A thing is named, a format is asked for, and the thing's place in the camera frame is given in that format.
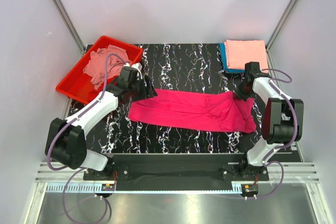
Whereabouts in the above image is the dusty pink t shirt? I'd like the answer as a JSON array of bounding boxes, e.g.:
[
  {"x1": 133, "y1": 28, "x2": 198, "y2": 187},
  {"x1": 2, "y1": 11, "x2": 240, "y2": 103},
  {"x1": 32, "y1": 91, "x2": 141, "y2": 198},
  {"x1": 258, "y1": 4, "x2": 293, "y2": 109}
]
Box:
[{"x1": 83, "y1": 45, "x2": 132, "y2": 90}]

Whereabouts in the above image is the aluminium rail profile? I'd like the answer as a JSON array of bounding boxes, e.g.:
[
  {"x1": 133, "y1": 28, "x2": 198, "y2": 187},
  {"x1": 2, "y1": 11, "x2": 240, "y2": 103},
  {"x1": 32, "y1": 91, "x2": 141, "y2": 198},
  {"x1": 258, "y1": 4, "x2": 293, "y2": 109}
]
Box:
[{"x1": 35, "y1": 163, "x2": 89, "y2": 182}]

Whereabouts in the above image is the white slotted cable duct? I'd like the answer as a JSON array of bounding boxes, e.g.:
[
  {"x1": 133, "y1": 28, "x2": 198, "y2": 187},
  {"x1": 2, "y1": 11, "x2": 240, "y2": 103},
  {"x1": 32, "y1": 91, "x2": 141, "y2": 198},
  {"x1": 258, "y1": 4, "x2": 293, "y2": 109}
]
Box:
[{"x1": 46, "y1": 181, "x2": 242, "y2": 194}]

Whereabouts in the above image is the folded salmon t shirt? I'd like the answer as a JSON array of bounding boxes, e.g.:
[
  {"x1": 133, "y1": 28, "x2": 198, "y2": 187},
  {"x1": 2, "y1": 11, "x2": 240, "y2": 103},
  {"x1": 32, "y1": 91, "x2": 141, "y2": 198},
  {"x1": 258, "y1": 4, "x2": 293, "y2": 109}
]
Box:
[{"x1": 224, "y1": 40, "x2": 268, "y2": 70}]

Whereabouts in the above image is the aluminium frame post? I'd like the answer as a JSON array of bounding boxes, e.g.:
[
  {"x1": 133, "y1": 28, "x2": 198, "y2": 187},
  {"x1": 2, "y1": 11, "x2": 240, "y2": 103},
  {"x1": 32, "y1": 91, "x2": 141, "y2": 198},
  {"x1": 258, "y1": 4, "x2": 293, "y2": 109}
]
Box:
[
  {"x1": 52, "y1": 0, "x2": 86, "y2": 53},
  {"x1": 266, "y1": 0, "x2": 299, "y2": 51}
]

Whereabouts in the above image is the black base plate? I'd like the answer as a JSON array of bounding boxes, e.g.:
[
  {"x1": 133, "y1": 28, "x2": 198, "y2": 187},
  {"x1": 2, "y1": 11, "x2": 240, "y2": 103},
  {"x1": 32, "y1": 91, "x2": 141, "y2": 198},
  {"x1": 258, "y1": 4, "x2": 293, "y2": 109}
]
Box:
[{"x1": 51, "y1": 152, "x2": 302, "y2": 192}]

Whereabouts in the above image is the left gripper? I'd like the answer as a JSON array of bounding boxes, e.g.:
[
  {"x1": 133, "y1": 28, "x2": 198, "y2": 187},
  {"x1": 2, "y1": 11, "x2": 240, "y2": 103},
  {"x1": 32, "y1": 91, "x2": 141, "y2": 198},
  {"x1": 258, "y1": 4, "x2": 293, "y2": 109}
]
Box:
[{"x1": 129, "y1": 76, "x2": 158, "y2": 102}]

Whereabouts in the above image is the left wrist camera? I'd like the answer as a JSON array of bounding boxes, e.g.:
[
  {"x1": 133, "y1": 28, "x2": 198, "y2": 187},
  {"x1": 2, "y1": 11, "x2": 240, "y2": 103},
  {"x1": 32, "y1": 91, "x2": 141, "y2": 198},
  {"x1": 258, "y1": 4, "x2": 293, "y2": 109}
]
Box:
[{"x1": 122, "y1": 62, "x2": 143, "y2": 80}]

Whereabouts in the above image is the red plastic bin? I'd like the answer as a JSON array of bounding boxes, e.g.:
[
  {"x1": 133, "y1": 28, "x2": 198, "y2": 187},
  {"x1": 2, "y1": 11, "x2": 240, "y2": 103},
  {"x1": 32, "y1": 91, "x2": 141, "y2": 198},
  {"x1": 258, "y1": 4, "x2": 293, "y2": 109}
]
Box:
[{"x1": 56, "y1": 36, "x2": 143, "y2": 104}]

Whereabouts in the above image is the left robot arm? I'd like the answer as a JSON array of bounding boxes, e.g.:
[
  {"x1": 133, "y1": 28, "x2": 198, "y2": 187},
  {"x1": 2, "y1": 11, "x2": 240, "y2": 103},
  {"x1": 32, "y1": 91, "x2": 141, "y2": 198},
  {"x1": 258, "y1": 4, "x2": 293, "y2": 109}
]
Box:
[{"x1": 45, "y1": 63, "x2": 157, "y2": 180}]

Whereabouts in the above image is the right aluminium frame post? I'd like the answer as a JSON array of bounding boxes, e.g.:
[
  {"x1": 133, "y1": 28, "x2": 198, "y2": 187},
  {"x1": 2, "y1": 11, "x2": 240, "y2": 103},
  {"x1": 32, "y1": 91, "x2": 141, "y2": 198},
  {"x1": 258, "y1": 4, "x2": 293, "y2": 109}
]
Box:
[{"x1": 266, "y1": 0, "x2": 299, "y2": 51}]

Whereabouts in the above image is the left aluminium frame post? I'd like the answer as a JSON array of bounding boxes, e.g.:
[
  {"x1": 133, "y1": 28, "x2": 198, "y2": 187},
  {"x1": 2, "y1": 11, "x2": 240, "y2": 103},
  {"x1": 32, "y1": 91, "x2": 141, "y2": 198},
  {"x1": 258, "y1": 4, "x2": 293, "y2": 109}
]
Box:
[{"x1": 52, "y1": 0, "x2": 86, "y2": 53}]

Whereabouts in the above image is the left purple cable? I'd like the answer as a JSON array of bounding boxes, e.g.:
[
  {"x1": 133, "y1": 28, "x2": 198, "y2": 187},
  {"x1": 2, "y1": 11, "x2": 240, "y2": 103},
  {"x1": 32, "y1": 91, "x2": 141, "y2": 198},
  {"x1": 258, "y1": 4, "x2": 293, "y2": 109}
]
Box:
[{"x1": 46, "y1": 53, "x2": 132, "y2": 223}]

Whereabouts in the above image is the folded blue t shirt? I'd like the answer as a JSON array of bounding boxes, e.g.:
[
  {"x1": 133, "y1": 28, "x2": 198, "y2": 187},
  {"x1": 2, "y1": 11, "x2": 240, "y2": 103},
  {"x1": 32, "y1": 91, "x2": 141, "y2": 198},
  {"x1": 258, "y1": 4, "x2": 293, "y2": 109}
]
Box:
[{"x1": 219, "y1": 43, "x2": 245, "y2": 74}]

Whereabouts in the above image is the magenta t shirt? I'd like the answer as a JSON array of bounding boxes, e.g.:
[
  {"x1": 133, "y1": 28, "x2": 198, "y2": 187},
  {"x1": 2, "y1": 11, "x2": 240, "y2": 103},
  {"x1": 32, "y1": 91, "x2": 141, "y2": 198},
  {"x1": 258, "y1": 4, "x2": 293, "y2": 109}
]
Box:
[{"x1": 129, "y1": 89, "x2": 256, "y2": 133}]

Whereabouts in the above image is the black marble table mat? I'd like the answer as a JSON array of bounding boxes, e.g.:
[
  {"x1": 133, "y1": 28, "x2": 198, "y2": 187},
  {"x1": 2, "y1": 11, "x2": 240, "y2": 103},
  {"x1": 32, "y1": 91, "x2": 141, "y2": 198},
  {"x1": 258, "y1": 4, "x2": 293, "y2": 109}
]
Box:
[{"x1": 87, "y1": 44, "x2": 265, "y2": 154}]

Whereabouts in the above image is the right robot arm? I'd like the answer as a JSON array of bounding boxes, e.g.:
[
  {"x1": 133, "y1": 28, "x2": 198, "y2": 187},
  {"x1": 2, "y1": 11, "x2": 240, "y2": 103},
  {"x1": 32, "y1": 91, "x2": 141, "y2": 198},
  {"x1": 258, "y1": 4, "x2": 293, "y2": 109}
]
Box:
[{"x1": 234, "y1": 62, "x2": 304, "y2": 180}]

